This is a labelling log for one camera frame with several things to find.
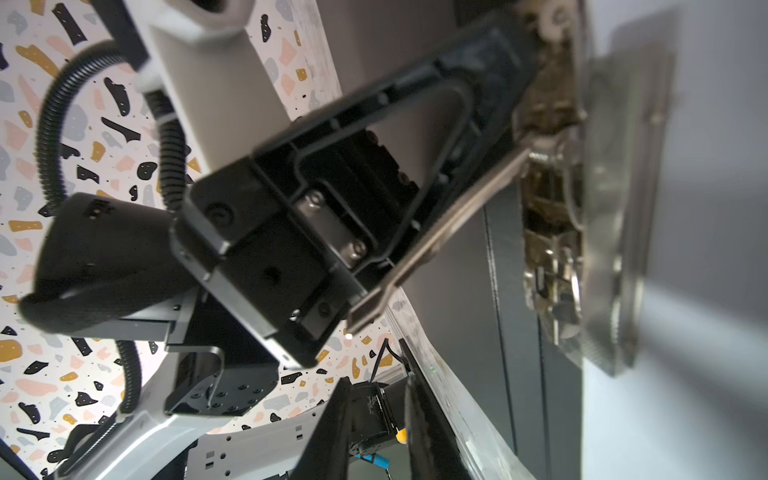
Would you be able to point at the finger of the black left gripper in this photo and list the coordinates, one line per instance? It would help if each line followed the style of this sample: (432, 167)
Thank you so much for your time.
(408, 108)

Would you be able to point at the metal folder clip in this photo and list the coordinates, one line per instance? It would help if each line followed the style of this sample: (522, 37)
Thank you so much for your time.
(588, 195)

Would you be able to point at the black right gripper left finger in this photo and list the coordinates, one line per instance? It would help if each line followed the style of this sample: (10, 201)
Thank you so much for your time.
(327, 453)

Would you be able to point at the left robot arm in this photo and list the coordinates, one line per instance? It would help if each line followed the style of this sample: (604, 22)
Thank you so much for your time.
(107, 266)

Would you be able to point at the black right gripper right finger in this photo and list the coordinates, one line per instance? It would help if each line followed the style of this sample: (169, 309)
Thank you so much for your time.
(431, 443)

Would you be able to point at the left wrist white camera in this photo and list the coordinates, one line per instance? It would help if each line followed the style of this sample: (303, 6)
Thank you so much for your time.
(204, 61)

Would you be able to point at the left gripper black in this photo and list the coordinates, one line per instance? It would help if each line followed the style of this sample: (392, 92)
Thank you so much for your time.
(293, 237)

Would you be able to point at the orange black file folder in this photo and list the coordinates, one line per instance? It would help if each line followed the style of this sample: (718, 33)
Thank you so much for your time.
(470, 297)

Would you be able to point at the text page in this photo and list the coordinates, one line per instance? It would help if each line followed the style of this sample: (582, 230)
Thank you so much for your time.
(694, 405)

